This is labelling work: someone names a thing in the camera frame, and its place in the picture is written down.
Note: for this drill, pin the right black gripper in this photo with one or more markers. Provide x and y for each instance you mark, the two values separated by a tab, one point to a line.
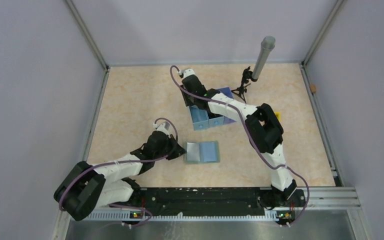
187	102

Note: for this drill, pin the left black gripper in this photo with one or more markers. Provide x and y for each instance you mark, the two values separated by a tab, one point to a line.
178	151

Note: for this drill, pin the green leather card holder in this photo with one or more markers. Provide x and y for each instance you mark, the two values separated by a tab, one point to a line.
206	152

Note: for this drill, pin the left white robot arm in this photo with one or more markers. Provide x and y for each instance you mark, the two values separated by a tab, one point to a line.
90	186

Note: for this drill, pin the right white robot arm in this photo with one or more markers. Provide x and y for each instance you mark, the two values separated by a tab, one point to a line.
263	129

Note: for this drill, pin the light blue card tray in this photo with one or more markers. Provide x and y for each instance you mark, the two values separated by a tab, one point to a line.
199	118

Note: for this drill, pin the purple card tray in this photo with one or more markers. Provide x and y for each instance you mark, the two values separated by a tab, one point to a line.
233	115

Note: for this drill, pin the middle blue card tray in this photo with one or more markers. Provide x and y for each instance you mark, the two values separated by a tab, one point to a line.
215	120

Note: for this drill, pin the grey cylinder on tripod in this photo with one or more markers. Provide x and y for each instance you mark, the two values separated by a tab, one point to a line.
266	46

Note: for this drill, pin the coloured toy brick block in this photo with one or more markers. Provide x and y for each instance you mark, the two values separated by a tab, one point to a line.
278	116

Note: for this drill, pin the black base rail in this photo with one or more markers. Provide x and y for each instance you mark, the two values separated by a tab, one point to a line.
213	201

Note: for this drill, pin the small brown wall piece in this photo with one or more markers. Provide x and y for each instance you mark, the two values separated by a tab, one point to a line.
312	88

